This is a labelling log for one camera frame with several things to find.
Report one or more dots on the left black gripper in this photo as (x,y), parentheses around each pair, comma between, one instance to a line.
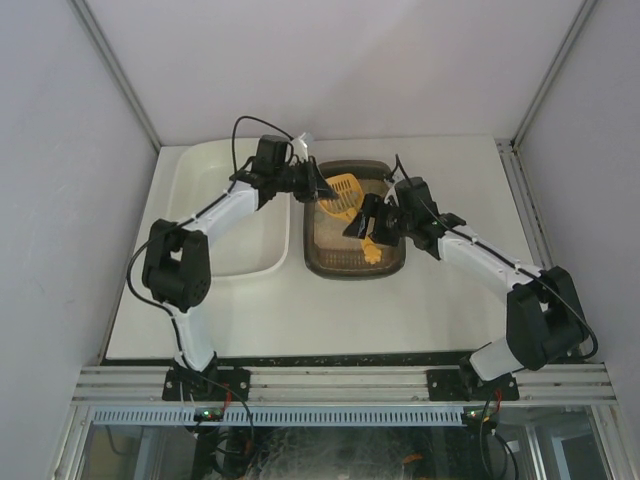
(308,181)

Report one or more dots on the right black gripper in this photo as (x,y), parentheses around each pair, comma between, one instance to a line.
(373,220)

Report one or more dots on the yellow litter scoop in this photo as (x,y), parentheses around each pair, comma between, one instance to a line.
(345,206)

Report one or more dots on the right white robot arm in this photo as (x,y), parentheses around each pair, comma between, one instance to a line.
(544,317)

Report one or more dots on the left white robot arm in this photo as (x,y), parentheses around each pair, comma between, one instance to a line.
(171,270)

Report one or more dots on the brown litter box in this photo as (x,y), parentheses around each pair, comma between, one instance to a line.
(327,252)

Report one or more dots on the white plastic tub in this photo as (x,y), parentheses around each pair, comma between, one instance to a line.
(245,240)

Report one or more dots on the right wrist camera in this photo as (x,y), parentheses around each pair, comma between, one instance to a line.
(392,194)

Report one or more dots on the right aluminium side rail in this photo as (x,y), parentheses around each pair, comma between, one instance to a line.
(527,204)

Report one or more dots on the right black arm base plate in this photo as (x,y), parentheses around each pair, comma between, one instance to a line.
(452,384)

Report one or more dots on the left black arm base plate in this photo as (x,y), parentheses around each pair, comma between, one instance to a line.
(215,383)

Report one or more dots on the aluminium front rail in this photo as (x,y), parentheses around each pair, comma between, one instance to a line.
(587,384)

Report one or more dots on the right aluminium frame post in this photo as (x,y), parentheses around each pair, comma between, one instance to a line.
(558,62)

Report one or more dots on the aluminium frame post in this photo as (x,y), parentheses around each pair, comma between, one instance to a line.
(558,62)
(106,54)

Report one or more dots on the left aluminium frame post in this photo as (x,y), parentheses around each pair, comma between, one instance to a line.
(106,54)

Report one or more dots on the grey slotted cable duct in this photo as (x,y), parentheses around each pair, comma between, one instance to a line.
(281,416)

